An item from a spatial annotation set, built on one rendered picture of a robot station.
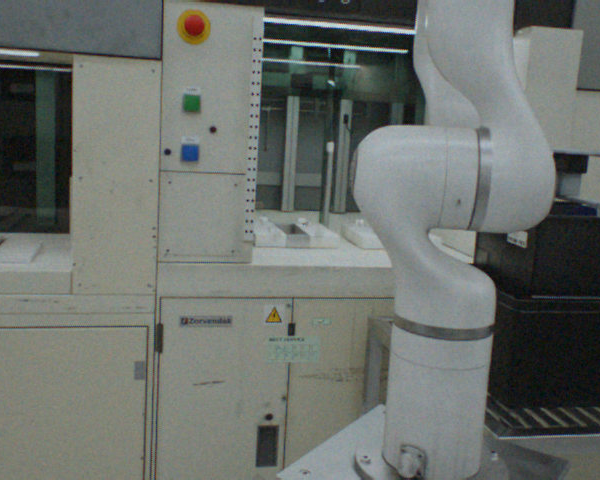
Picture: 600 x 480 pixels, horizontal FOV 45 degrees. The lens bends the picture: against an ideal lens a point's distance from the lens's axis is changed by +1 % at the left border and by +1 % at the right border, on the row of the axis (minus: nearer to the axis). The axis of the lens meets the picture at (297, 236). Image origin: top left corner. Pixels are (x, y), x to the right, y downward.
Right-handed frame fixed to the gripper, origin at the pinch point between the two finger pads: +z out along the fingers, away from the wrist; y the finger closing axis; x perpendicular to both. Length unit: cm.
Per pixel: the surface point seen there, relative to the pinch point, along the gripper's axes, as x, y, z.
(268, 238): -24, -58, -41
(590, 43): 25, -38, 26
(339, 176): -13, -123, -7
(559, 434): -37.6, 22.5, -10.5
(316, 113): 7, -127, -15
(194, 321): -39, -38, -59
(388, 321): -38, -34, -17
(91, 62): 13, -38, -80
